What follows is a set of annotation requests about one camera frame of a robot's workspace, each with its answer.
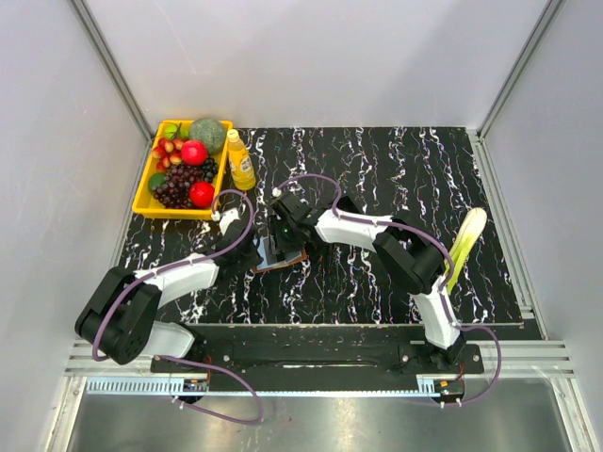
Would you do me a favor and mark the red pomegranate lower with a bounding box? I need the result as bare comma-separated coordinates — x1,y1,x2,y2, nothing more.
188,181,215,209

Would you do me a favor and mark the dark purple grape bunch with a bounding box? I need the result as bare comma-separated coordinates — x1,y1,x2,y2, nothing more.
150,163,201,209

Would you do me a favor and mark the yellow juice bottle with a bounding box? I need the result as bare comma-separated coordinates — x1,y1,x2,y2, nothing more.
226,129,256,191

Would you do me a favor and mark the red pomegranate upper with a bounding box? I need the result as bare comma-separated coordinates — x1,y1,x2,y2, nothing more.
181,140,208,166

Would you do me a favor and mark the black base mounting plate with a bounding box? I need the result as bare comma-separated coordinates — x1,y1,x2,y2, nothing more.
150,323,485,395

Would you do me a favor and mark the brown leather card holder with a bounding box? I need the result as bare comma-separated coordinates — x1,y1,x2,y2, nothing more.
253,236,307,274

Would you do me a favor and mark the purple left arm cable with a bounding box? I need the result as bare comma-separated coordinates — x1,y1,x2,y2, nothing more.
90,189,265,425

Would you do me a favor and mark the green lime fruit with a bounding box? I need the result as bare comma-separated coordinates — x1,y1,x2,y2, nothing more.
147,172,167,193

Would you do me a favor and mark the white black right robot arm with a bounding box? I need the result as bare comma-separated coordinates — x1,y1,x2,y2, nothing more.
269,188,464,373

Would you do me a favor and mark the red pomegranate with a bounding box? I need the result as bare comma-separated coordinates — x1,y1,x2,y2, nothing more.
181,140,208,166
188,181,215,209

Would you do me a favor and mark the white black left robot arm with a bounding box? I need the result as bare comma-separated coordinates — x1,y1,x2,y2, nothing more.
74,208,262,372

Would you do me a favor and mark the yellow plastic fruit tray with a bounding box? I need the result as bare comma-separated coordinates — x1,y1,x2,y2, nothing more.
132,118,234,220

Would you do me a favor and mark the green melon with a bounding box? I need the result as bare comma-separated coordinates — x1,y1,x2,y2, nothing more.
188,118,227,155

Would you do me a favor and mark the black plastic card box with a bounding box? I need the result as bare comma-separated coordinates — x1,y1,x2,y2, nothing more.
330,195,360,214

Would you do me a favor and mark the small red fruit cluster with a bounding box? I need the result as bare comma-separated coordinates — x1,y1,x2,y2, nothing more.
151,137,185,172

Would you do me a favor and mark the black grape bunch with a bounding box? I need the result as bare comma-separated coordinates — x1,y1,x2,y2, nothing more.
200,157,219,184

